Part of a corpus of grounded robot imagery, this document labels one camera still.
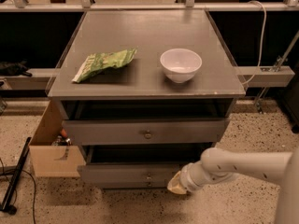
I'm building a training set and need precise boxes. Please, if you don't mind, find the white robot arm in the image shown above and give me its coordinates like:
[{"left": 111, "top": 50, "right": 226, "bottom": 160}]
[{"left": 167, "top": 147, "right": 299, "bottom": 224}]

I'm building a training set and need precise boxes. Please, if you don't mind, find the grey wooden drawer cabinet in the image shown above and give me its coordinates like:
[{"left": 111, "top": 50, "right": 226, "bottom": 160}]
[{"left": 46, "top": 8, "right": 247, "bottom": 161}]

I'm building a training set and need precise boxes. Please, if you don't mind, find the grey upper drawer with knob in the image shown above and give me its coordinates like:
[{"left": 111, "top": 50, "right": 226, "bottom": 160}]
[{"left": 63, "top": 119, "right": 229, "bottom": 146}]

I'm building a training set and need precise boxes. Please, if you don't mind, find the white bowl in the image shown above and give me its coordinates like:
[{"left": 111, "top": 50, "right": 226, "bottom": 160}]
[{"left": 160, "top": 49, "right": 202, "bottom": 83}]

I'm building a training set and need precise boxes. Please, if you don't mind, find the cardboard box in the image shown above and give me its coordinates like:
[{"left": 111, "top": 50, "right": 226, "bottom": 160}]
[{"left": 29, "top": 102, "right": 85, "bottom": 177}]

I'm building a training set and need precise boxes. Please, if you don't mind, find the green chip bag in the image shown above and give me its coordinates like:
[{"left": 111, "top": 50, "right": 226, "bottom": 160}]
[{"left": 72, "top": 49, "right": 137, "bottom": 83}]

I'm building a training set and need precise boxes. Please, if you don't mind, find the black bar on floor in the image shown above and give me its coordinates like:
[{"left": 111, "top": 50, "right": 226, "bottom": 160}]
[{"left": 0, "top": 137, "right": 31, "bottom": 216}]

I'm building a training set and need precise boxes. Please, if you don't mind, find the black cloth item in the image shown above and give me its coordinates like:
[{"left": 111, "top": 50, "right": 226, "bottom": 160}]
[{"left": 0, "top": 61, "right": 32, "bottom": 77}]

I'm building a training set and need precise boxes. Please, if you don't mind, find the white cable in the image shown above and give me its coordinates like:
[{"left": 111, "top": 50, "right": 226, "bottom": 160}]
[{"left": 240, "top": 0, "right": 268, "bottom": 87}]

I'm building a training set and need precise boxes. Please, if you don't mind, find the black floor cable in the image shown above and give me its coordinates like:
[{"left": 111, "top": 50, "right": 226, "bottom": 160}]
[{"left": 0, "top": 158, "right": 37, "bottom": 224}]

